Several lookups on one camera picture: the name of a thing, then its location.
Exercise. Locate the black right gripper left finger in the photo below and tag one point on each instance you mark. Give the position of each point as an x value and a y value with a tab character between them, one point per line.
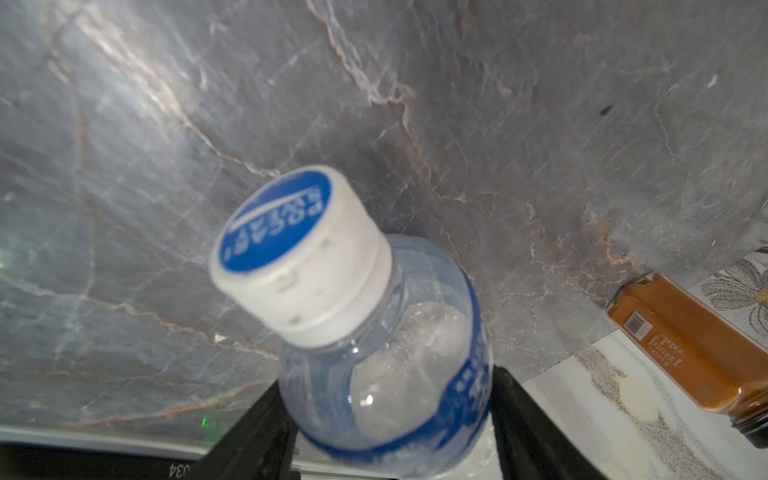
259	446

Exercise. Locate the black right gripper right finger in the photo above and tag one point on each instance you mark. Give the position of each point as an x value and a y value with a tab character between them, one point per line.
529	444

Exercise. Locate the blue label bottle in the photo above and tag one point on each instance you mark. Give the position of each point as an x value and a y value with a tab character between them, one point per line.
386	362

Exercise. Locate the amber jar black lid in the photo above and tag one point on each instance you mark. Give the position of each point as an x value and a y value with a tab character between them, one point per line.
719	368

